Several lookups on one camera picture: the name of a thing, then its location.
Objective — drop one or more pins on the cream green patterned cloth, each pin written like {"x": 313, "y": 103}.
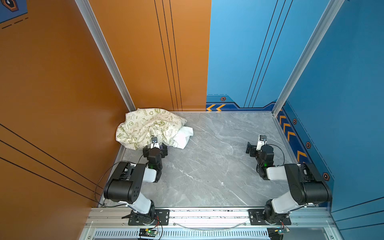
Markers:
{"x": 142, "y": 125}

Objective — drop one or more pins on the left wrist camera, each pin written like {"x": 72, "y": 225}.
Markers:
{"x": 154, "y": 143}

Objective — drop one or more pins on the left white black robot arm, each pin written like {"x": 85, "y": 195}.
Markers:
{"x": 124, "y": 185}

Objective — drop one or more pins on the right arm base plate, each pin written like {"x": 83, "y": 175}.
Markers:
{"x": 259, "y": 217}

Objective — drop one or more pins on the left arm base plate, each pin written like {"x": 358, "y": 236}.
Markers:
{"x": 157, "y": 216}

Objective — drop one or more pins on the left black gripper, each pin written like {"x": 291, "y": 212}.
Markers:
{"x": 154, "y": 151}

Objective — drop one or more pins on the right aluminium corner post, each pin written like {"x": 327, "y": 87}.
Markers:
{"x": 319, "y": 32}

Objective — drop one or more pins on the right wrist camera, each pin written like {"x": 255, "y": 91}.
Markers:
{"x": 262, "y": 140}

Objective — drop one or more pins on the green circuit board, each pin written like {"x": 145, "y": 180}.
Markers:
{"x": 148, "y": 233}
{"x": 277, "y": 233}

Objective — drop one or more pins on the white cloth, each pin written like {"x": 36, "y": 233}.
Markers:
{"x": 181, "y": 139}

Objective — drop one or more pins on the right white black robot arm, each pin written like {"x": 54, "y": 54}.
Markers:
{"x": 306, "y": 186}

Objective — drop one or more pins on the right green circuit board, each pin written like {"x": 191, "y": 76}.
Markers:
{"x": 277, "y": 233}

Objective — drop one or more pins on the left green circuit board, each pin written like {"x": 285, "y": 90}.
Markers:
{"x": 148, "y": 233}

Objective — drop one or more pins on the aluminium corner post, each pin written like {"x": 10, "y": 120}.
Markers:
{"x": 104, "y": 49}
{"x": 319, "y": 32}

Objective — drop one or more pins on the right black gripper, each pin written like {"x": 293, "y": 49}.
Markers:
{"x": 252, "y": 148}

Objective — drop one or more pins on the left aluminium corner post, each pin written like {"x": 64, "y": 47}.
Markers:
{"x": 104, "y": 49}

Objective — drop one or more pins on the aluminium front rail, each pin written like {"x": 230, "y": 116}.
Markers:
{"x": 217, "y": 223}

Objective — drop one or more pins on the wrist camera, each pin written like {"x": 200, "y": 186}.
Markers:
{"x": 262, "y": 140}
{"x": 154, "y": 143}

